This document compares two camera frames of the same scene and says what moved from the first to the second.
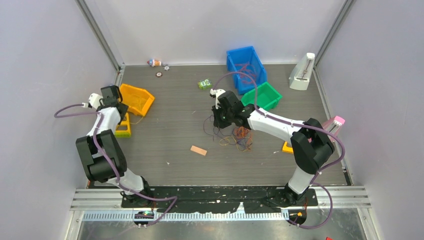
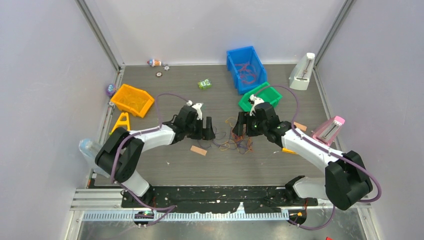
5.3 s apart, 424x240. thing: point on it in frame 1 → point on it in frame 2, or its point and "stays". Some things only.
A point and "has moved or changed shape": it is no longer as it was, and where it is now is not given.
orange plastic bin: (139, 101) stays
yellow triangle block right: (286, 149) stays
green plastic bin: (268, 98) stays
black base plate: (249, 200) stays
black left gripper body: (125, 108) → (194, 130)
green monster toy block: (205, 84) stays
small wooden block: (198, 150) stays
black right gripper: (218, 123) → (239, 129)
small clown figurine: (153, 63) stays
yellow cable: (136, 123) → (136, 102)
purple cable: (210, 135) has moved or changed shape
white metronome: (300, 75) stays
